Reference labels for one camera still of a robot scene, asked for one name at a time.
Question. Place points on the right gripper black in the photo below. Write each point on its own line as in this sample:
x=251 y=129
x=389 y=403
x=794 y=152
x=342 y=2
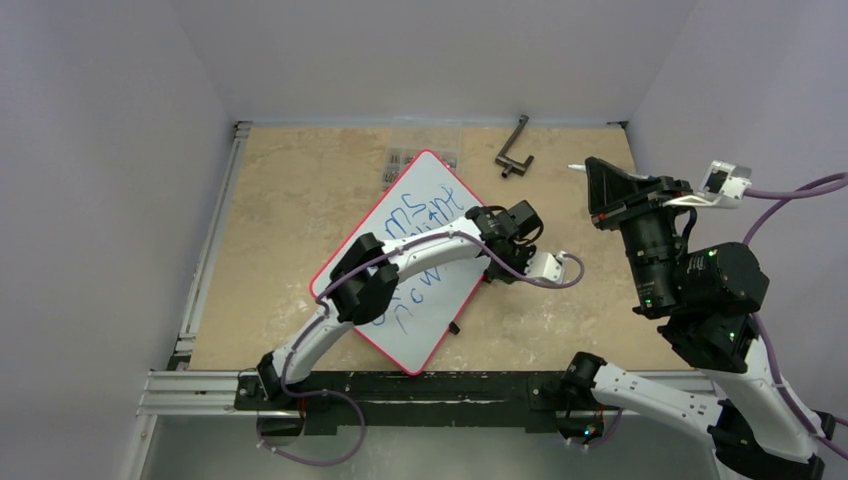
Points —
x=626 y=209

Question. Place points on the whiteboard with red frame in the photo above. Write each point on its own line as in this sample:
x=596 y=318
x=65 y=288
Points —
x=437 y=278

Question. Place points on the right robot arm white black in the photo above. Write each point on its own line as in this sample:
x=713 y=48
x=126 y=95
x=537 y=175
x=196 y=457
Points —
x=706 y=304

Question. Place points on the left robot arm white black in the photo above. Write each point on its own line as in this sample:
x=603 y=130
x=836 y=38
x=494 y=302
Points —
x=364 y=280

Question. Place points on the clear plastic screw box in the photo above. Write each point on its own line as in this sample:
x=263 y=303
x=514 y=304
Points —
x=410 y=135

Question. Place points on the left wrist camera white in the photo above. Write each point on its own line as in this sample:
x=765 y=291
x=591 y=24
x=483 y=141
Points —
x=546 y=267

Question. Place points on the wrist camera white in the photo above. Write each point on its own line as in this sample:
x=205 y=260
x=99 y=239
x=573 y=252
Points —
x=723 y=186
x=546 y=267

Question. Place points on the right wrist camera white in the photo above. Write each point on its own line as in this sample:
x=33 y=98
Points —
x=723 y=186

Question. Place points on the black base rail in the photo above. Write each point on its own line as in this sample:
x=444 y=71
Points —
x=535 y=401

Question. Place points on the aluminium frame rail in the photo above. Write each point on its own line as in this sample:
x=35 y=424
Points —
x=177 y=390

